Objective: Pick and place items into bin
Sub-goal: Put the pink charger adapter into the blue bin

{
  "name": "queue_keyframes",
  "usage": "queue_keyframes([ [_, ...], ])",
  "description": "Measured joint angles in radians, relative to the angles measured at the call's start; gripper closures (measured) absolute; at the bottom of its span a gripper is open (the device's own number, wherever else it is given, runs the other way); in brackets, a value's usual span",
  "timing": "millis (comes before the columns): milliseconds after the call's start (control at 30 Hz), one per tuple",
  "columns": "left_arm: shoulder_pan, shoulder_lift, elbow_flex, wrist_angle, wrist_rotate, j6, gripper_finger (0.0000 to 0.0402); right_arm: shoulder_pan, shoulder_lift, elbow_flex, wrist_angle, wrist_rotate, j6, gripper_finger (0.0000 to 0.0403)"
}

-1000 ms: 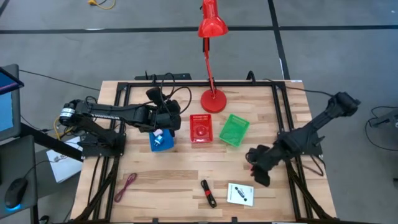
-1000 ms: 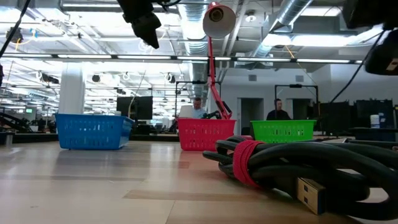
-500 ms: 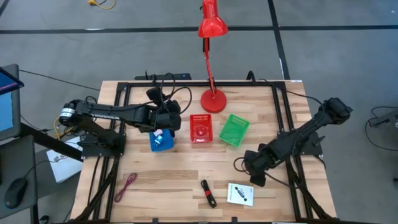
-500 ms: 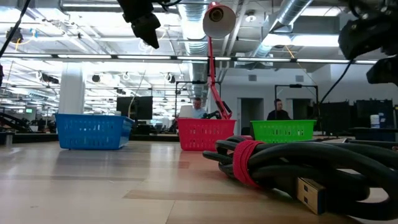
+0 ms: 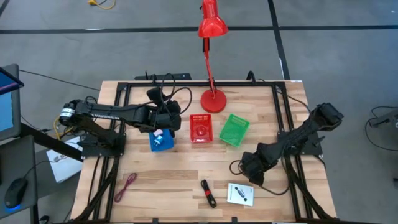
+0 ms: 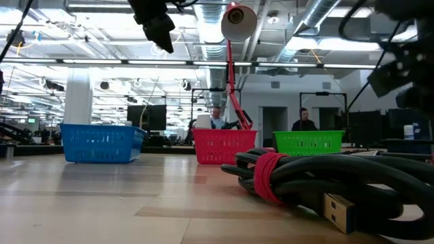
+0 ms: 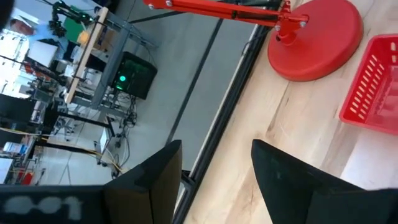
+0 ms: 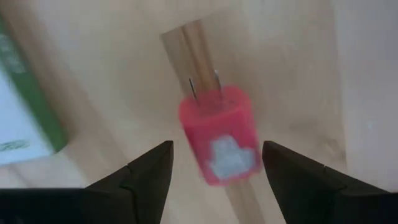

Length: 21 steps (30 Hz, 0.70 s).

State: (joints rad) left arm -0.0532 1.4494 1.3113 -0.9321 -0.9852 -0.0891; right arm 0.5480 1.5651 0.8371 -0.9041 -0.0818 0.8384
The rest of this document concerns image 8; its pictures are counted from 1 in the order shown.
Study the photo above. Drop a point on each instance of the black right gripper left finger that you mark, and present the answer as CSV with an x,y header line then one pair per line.
x,y
93,205

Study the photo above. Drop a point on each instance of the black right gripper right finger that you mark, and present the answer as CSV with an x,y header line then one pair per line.
x,y
326,199

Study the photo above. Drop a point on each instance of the red charger with white heart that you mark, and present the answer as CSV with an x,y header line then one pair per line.
x,y
220,130

